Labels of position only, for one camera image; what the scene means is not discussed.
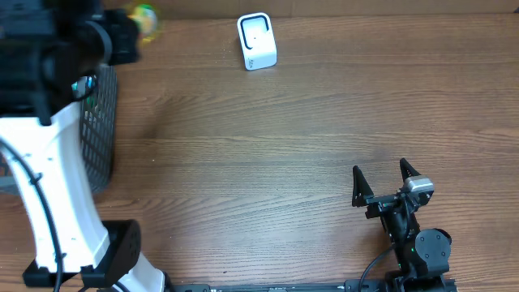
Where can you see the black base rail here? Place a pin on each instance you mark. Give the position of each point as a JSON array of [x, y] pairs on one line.
[[284, 288]]

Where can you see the yellow dish soap bottle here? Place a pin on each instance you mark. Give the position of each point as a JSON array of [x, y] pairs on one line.
[[147, 20]]

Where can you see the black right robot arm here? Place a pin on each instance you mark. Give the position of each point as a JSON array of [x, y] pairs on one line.
[[422, 255]]

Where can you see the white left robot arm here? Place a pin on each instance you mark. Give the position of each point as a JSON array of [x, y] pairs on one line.
[[51, 54]]

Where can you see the grey plastic mesh basket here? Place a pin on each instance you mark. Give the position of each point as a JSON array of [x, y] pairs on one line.
[[97, 125]]

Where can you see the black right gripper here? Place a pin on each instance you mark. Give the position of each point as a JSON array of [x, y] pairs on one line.
[[386, 201]]

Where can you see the white barcode scanner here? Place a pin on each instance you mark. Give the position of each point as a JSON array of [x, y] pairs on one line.
[[257, 40]]

